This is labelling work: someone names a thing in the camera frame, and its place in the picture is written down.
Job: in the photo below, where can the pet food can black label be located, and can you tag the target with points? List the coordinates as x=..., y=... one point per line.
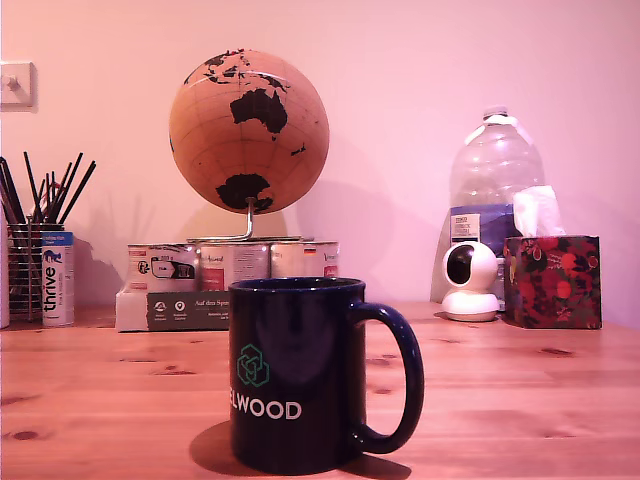
x=160, y=260

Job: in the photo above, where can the cardboard can tray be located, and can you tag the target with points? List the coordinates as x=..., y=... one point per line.
x=135, y=310

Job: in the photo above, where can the white thrive tube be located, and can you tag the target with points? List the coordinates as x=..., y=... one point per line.
x=57, y=295

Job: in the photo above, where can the pet food can red label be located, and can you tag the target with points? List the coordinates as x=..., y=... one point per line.
x=235, y=260

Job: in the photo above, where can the floral tissue box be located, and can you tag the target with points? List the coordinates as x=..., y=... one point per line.
x=550, y=285

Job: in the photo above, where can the dark blue printed mug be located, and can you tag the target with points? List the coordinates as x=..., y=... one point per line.
x=300, y=350

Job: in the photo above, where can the thin black stick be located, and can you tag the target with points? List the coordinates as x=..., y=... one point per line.
x=67, y=172
x=85, y=177
x=11, y=189
x=75, y=170
x=33, y=186

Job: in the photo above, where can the white wall switch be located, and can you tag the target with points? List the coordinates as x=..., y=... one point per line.
x=22, y=95

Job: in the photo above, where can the white tissue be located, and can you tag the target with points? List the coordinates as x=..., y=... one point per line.
x=537, y=210

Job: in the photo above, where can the large clear water bottle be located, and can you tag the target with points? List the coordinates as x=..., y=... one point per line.
x=495, y=165

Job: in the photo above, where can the cork globe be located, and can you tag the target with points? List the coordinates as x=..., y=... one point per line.
x=250, y=150

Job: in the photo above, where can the small white round camera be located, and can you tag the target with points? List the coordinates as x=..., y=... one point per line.
x=475, y=300

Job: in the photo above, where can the metal globe stand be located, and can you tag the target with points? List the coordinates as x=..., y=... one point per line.
x=250, y=220

